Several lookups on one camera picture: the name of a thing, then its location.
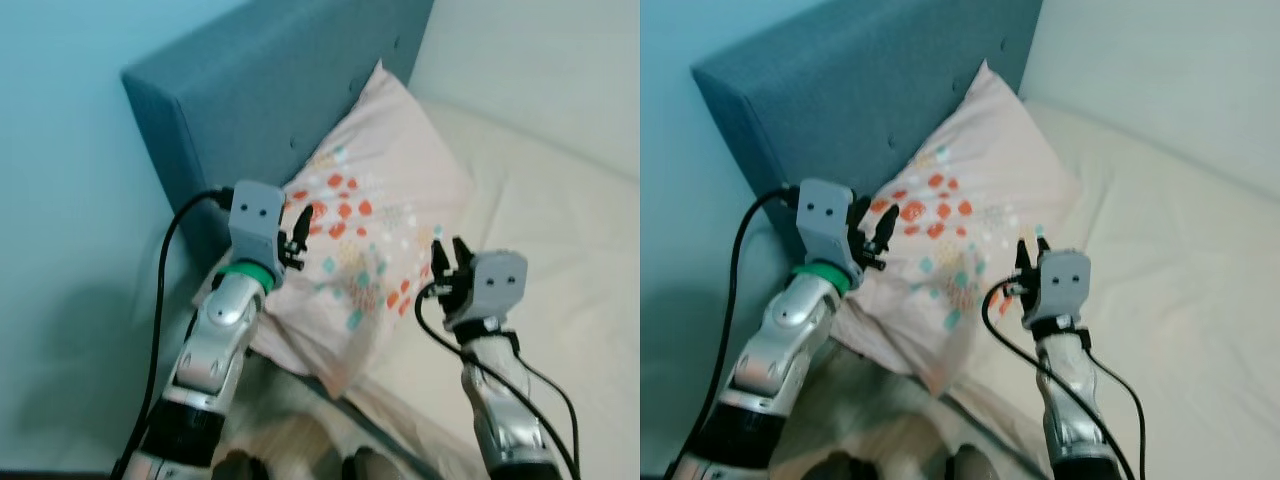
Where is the bed mattress with cream sheet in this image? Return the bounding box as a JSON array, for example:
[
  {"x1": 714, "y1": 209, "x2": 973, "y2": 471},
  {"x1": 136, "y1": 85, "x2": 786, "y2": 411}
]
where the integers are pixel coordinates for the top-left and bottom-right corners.
[
  {"x1": 830, "y1": 100, "x2": 1280, "y2": 480},
  {"x1": 200, "y1": 95, "x2": 641, "y2": 480}
]

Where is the robot right leg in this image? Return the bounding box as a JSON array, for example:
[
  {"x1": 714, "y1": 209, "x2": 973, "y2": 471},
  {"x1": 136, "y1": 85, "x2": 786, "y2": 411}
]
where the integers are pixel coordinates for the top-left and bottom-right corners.
[
  {"x1": 340, "y1": 447, "x2": 401, "y2": 480},
  {"x1": 945, "y1": 445, "x2": 1001, "y2": 480}
]

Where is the robot leg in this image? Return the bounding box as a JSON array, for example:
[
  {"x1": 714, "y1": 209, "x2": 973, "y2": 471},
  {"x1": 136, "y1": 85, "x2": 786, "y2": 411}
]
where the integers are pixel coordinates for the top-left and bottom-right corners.
[
  {"x1": 340, "y1": 447, "x2": 401, "y2": 480},
  {"x1": 815, "y1": 452, "x2": 871, "y2": 480},
  {"x1": 945, "y1": 445, "x2": 1001, "y2": 480},
  {"x1": 215, "y1": 450, "x2": 271, "y2": 480}
]

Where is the robot left leg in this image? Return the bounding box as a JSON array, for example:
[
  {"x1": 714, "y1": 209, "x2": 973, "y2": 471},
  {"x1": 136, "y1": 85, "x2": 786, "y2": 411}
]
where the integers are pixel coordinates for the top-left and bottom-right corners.
[
  {"x1": 815, "y1": 452, "x2": 871, "y2": 480},
  {"x1": 215, "y1": 450, "x2": 271, "y2": 480}
]

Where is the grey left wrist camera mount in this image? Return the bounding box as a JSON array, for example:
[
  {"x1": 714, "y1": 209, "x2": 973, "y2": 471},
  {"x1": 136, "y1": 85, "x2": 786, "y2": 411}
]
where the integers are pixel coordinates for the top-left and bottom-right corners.
[
  {"x1": 797, "y1": 178, "x2": 857, "y2": 277},
  {"x1": 228, "y1": 181, "x2": 287, "y2": 279}
]

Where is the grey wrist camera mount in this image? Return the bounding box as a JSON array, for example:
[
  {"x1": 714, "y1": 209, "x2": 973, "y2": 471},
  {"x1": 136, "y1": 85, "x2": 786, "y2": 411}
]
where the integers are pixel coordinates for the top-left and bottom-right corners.
[
  {"x1": 228, "y1": 181, "x2": 287, "y2": 279},
  {"x1": 797, "y1": 178, "x2": 857, "y2": 277},
  {"x1": 1022, "y1": 249, "x2": 1092, "y2": 329},
  {"x1": 446, "y1": 250, "x2": 529, "y2": 331}
]

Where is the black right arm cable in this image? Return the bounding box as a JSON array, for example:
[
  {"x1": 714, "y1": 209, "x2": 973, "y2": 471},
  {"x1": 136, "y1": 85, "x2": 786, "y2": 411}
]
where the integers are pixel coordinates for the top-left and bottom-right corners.
[
  {"x1": 981, "y1": 278, "x2": 1148, "y2": 480},
  {"x1": 414, "y1": 280, "x2": 583, "y2": 480}
]

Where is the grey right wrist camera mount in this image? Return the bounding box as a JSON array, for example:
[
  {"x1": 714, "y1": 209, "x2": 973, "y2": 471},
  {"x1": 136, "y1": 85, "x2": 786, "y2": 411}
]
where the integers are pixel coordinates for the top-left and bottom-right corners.
[
  {"x1": 446, "y1": 250, "x2": 529, "y2": 331},
  {"x1": 1022, "y1": 249, "x2": 1092, "y2": 329}
]

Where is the teal upholstered bed frame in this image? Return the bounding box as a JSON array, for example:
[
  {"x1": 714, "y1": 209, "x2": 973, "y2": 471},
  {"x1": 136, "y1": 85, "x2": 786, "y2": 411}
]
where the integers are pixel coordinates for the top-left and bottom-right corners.
[
  {"x1": 120, "y1": 0, "x2": 436, "y2": 266},
  {"x1": 692, "y1": 0, "x2": 1043, "y2": 271}
]

